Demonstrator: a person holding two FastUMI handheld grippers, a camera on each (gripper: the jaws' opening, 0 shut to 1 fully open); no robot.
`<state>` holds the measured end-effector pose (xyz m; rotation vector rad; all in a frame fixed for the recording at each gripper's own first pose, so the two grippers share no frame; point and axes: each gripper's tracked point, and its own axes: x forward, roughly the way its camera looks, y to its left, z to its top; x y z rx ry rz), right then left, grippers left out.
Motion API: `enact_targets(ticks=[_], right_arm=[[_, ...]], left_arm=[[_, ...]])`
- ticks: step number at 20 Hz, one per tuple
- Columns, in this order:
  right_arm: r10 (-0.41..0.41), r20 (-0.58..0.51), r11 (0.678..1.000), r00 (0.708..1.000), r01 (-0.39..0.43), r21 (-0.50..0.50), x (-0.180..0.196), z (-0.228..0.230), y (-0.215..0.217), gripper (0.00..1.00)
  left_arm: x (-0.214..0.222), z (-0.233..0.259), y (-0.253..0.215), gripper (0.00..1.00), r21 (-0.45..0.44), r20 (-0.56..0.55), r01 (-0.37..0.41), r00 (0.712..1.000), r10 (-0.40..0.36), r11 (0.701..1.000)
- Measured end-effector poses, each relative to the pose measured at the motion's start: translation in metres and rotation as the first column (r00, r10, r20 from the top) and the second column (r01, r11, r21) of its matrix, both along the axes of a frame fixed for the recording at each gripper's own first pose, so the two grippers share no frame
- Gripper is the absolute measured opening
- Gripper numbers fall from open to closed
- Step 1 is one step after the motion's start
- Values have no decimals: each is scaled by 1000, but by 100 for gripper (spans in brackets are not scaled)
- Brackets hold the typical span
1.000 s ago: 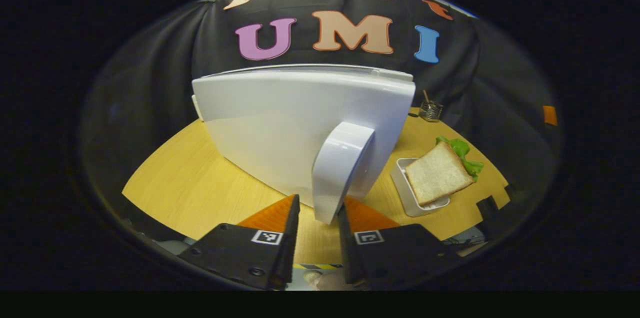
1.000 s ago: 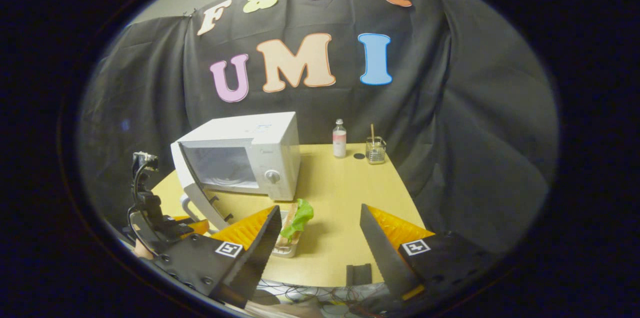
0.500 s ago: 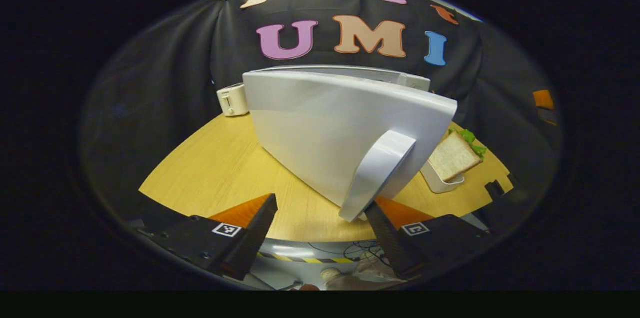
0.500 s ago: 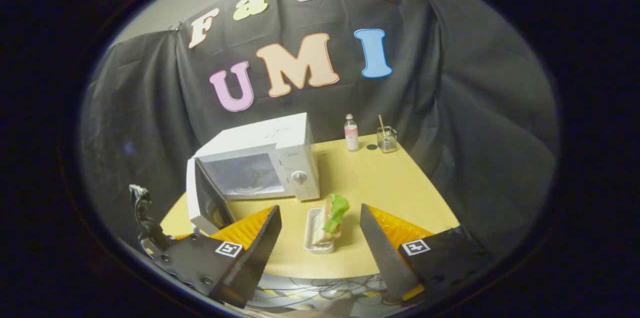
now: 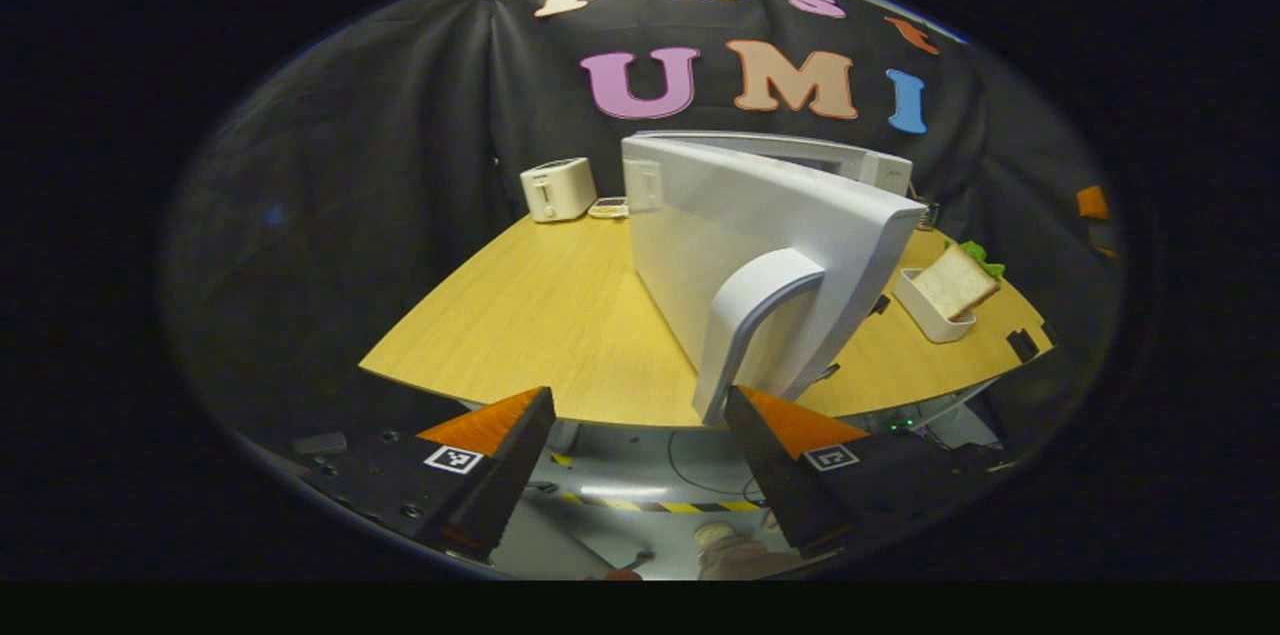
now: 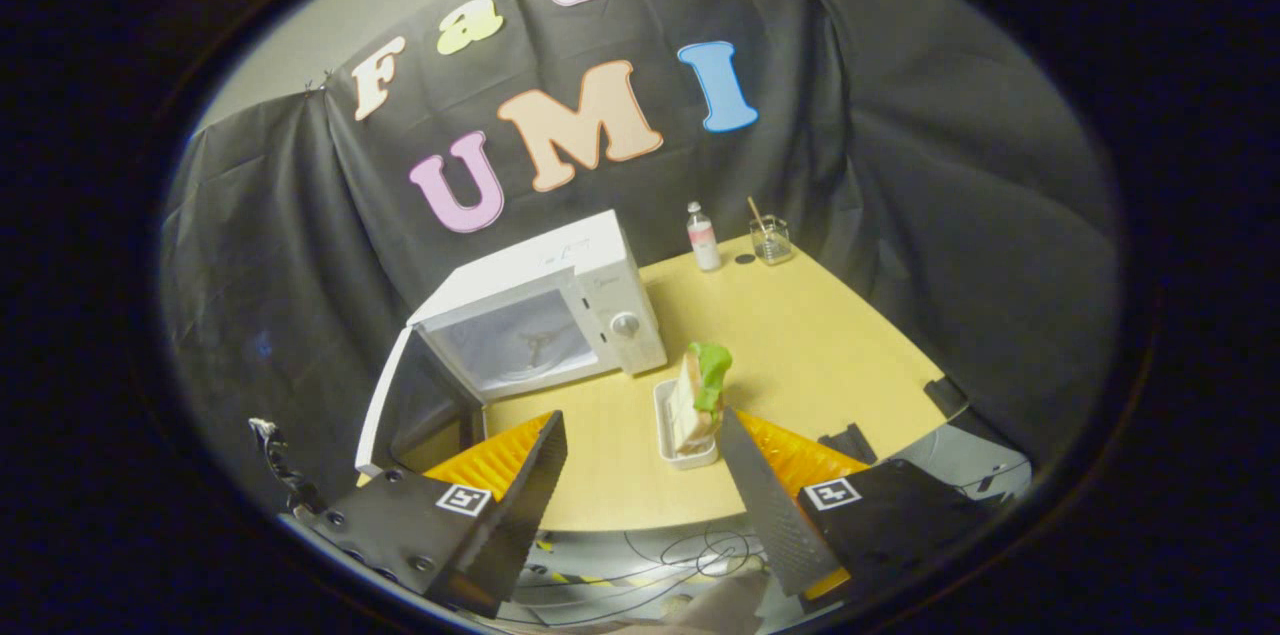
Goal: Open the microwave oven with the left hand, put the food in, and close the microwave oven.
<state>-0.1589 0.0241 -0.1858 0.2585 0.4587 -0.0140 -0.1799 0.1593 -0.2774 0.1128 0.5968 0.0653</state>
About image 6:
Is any tangle of floor cables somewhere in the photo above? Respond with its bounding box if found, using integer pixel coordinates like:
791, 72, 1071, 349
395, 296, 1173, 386
518, 523, 777, 622

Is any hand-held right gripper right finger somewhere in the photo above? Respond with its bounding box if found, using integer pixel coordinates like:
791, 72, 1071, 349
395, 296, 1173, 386
720, 408, 1001, 614

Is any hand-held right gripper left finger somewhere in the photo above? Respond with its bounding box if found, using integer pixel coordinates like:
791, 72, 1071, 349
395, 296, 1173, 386
295, 410, 568, 618

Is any clear glass cup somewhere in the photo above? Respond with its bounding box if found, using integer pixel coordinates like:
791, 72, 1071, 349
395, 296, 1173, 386
750, 215, 795, 267

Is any black backdrop cloth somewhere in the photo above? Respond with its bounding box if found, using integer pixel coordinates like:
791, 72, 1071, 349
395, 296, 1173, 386
160, 0, 1119, 508

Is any black table clamp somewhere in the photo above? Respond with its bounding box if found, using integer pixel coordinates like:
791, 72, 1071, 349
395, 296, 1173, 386
817, 422, 880, 467
921, 374, 970, 420

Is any white plastic tray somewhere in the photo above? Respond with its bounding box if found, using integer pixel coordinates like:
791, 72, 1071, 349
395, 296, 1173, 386
653, 378, 721, 471

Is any white microwave oven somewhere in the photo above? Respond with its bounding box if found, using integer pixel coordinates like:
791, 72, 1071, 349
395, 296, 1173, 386
355, 209, 669, 479

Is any clear bottle with pink label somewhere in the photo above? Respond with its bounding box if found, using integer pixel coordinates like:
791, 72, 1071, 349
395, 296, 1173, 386
686, 201, 723, 273

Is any sandwich with green lettuce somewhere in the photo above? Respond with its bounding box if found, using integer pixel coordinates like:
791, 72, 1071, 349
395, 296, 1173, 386
668, 342, 734, 456

